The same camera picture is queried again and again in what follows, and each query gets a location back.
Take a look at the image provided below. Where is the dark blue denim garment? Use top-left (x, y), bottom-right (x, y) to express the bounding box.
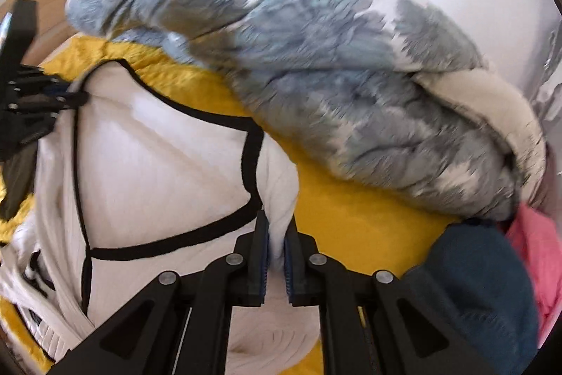
top-left (402, 224), bottom-right (539, 374)

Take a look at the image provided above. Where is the pink cloth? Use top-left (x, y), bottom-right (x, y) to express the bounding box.
top-left (506, 203), bottom-right (561, 347)

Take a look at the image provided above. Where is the yellow dotted fleece blanket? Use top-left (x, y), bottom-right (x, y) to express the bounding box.
top-left (1, 35), bottom-right (450, 373)

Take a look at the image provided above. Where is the blue floral duvet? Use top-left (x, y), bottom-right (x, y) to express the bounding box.
top-left (66, 0), bottom-right (521, 222)

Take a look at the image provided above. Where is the cream fleece blanket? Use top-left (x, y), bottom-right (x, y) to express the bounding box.
top-left (414, 69), bottom-right (547, 202)

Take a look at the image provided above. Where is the white ribbed knit garment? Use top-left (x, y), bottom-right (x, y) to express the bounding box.
top-left (1, 61), bottom-right (319, 374)

